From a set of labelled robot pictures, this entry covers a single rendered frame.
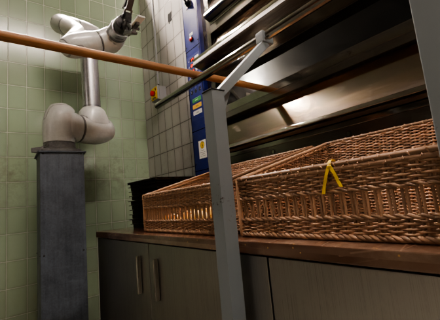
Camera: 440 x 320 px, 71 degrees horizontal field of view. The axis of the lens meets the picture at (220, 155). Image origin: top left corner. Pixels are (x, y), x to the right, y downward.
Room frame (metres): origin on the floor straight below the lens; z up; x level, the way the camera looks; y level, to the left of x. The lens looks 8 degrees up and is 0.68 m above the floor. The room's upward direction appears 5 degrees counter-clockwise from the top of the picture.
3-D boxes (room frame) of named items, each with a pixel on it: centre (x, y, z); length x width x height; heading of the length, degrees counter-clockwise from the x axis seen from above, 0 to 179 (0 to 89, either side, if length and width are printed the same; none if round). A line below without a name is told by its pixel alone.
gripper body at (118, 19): (1.25, 0.36, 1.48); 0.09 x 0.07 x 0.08; 38
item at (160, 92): (2.11, 0.39, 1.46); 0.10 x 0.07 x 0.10; 39
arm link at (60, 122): (1.63, 0.84, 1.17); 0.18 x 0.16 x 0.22; 144
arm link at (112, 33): (1.31, 0.40, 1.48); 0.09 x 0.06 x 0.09; 128
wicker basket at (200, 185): (1.25, -0.01, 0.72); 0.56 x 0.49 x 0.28; 38
